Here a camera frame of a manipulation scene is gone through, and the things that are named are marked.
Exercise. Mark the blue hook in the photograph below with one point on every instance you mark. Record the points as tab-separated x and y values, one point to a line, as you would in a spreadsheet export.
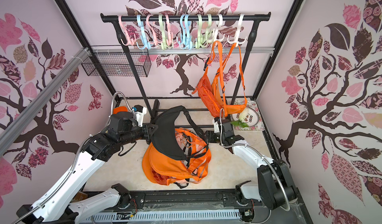
183	40
144	40
189	44

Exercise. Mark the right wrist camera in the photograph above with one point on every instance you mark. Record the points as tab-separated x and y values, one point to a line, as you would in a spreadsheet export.
221	125

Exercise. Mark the aluminium rail left wall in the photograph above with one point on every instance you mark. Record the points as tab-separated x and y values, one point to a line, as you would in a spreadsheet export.
14	130

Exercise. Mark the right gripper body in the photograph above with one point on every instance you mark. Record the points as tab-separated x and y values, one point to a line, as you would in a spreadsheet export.
211	136

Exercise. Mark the aluminium rail back wall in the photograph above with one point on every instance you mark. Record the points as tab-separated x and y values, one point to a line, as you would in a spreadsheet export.
115	49

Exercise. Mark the orange plastic cup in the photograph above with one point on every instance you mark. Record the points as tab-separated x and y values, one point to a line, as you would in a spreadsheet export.
120	109

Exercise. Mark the white hook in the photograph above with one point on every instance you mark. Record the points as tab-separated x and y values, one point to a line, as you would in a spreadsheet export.
235	41
217	29

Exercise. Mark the pink hook far left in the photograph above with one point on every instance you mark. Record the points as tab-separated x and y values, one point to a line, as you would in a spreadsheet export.
122	30

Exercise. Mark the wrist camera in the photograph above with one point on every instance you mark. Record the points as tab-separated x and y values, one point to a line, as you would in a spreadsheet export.
221	125
139	113

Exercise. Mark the black sling bag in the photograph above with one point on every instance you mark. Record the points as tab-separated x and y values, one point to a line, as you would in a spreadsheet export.
164	139

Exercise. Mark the pile of orange bags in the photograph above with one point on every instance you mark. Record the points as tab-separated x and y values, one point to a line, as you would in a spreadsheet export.
162	169

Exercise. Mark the black wire basket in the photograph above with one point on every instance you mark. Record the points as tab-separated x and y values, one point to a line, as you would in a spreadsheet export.
116	64

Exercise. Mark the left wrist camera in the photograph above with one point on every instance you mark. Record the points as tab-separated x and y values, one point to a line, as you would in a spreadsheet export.
139	113

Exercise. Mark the black clothes rack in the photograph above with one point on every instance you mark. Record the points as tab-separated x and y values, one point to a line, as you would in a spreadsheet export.
114	20

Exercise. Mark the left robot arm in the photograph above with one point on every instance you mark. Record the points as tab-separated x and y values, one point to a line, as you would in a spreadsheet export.
56	206

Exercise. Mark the pink hook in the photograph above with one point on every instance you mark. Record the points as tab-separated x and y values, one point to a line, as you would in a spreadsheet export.
122	30
155	40
170	35

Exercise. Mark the green hook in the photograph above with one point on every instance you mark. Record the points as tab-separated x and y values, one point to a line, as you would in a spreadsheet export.
163	31
200	39
208	32

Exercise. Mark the floral tray with flower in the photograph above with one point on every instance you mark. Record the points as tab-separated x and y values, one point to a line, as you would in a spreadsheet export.
249	119

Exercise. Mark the brown jar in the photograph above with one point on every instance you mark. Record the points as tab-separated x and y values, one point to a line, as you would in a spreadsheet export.
80	196

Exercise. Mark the white hook far right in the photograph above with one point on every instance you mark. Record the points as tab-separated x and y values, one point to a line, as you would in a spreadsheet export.
235	41

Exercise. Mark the orange sling bag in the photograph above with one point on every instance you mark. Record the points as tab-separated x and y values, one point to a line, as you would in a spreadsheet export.
238	108

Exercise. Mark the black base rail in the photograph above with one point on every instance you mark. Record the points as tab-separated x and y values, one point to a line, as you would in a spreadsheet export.
226	197

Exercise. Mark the aluminium rail wall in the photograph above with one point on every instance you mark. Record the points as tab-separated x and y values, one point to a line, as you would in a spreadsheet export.
115	49
14	130

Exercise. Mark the dark orange bag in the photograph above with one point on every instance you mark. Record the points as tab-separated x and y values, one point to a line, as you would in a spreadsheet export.
213	94

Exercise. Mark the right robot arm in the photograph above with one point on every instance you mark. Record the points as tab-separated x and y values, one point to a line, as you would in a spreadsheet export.
274	187

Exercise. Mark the white slotted cable duct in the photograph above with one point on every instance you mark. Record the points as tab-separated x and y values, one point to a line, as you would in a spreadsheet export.
153	216

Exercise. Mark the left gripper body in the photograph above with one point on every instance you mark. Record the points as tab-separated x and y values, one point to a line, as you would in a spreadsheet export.
139	133

